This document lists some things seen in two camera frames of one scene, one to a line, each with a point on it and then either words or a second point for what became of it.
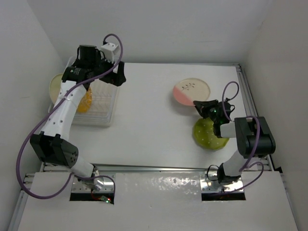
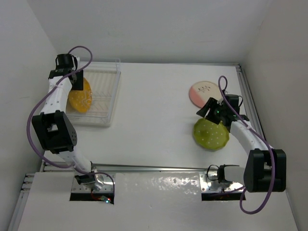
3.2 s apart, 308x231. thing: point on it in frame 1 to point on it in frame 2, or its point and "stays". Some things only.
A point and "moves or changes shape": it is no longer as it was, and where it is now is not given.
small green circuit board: x=107 y=200 stays
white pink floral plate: x=187 y=91 moves or changes shape
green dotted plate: x=203 y=132 stays
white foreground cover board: x=160 y=201 stays
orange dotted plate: x=85 y=104 stays
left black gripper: x=117 y=79 to x=78 y=85
